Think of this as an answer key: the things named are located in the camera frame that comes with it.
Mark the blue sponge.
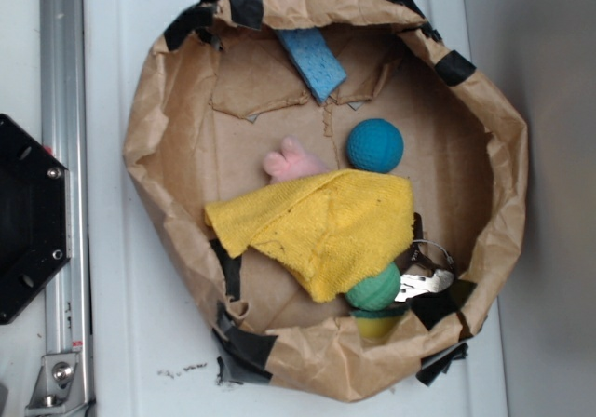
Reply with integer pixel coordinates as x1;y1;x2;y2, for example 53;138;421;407
276;28;347;103

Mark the yellow green sponge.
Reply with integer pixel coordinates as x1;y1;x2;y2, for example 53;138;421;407
351;308;406;339

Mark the pink plush toy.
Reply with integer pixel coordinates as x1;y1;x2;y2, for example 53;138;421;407
262;136;330;184

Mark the brown paper bag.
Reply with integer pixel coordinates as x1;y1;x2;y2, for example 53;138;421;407
123;0;528;402

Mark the yellow knitted cloth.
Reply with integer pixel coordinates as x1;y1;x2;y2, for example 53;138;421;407
205;169;414;303

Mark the blue golf ball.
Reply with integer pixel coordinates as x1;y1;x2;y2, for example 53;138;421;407
346;118;404;173

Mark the green foam ball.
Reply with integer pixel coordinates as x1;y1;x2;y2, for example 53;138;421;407
345;262;401;311

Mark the silver metal clip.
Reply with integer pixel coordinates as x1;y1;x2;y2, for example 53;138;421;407
395;238;455;303

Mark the white tray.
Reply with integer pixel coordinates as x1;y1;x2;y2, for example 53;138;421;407
84;0;508;416

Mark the aluminium extrusion rail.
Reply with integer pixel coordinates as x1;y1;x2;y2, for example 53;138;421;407
40;0;96;416

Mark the black hexagonal base plate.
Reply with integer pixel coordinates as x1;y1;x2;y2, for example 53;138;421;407
1;114;70;325

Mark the metal corner bracket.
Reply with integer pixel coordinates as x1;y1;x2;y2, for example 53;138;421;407
24;352;88;416

